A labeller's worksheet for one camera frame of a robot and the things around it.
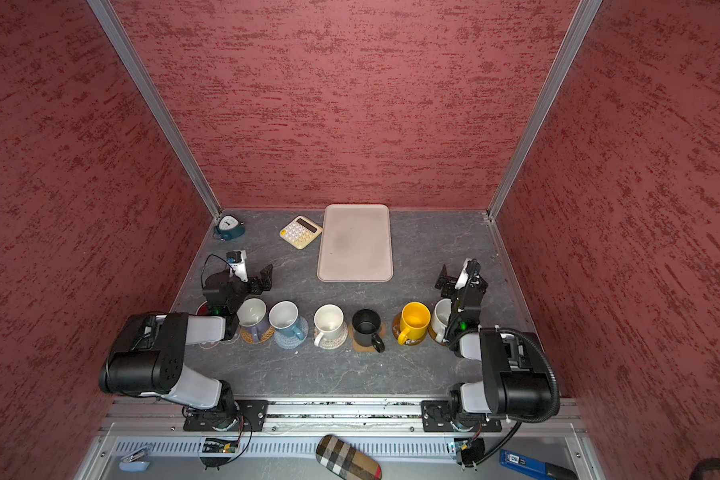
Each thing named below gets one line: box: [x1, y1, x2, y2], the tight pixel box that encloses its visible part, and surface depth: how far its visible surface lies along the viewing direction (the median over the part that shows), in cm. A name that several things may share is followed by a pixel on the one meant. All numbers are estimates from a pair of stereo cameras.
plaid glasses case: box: [315, 434, 383, 480], surface depth 67 cm
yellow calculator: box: [279, 215, 323, 250], surface depth 115 cm
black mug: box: [352, 309, 385, 353], surface depth 83 cm
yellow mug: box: [397, 301, 431, 346], surface depth 85 cm
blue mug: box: [268, 300, 304, 340], surface depth 85 cm
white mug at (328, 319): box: [313, 304, 344, 346], surface depth 85 cm
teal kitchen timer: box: [213, 215, 245, 241], surface depth 112 cm
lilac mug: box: [236, 297, 270, 343], surface depth 86 cm
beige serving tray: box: [317, 204, 393, 283], surface depth 112 cm
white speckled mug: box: [431, 298, 452, 343], surface depth 83 cm
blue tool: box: [499, 449, 579, 480], surface depth 67 cm
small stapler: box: [119, 445, 152, 473], surface depth 68 cm
